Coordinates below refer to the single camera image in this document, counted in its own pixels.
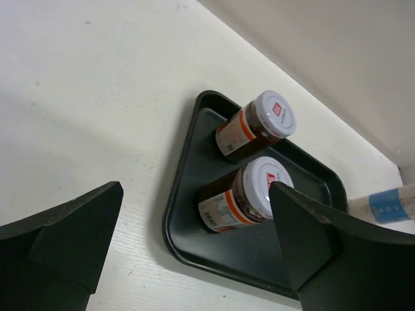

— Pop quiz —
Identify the brown sauce jar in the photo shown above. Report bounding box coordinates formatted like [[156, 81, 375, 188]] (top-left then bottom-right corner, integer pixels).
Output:
[[215, 90, 297, 162], [198, 156, 294, 233]]

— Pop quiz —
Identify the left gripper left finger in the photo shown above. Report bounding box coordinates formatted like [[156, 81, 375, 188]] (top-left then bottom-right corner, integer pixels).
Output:
[[1, 181, 124, 310]]

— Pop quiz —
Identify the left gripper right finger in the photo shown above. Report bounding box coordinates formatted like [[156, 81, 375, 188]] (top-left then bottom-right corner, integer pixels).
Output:
[[269, 182, 414, 310]]

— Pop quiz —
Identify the black plastic tray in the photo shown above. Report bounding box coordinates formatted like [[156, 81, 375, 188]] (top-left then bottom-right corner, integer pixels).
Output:
[[161, 89, 347, 301]]

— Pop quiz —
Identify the blue-label shaker bottle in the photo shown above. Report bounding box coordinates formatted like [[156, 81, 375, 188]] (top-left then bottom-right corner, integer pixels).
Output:
[[348, 184, 414, 225]]

